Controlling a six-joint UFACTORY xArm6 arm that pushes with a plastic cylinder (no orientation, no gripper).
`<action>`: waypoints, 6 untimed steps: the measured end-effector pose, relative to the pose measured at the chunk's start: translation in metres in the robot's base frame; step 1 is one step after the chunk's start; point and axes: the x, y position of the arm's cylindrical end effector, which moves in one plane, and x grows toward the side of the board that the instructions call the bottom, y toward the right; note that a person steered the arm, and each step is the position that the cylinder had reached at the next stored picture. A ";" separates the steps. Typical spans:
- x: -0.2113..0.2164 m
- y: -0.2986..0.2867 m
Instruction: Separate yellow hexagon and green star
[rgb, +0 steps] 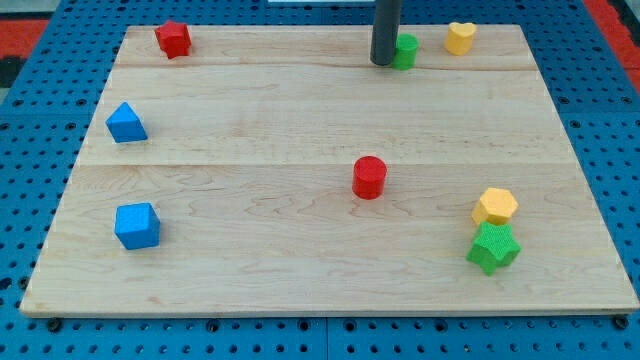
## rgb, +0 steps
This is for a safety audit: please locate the red cylinder block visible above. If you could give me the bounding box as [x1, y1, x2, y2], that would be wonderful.
[352, 156, 387, 200]

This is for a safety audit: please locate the blue triangle block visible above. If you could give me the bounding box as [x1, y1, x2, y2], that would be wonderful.
[105, 102, 148, 143]

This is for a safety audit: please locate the red star block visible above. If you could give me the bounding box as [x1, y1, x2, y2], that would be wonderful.
[154, 20, 191, 59]

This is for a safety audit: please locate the yellow heart block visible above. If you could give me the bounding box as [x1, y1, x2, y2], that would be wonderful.
[444, 22, 477, 56]

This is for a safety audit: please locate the light wooden board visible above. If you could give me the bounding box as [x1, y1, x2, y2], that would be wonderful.
[20, 25, 639, 318]

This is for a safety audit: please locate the green star block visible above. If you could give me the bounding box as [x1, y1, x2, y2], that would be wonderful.
[466, 222, 521, 276]

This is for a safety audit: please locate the blue cube block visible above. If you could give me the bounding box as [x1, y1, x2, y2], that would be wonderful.
[114, 203, 161, 250]

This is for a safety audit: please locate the yellow hexagon block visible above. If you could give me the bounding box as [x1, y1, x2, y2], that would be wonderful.
[471, 187, 519, 225]

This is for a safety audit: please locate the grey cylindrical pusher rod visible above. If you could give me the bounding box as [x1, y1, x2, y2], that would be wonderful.
[370, 0, 402, 66]

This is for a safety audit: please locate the green cylinder block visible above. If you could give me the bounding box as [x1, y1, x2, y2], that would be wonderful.
[391, 33, 419, 70]

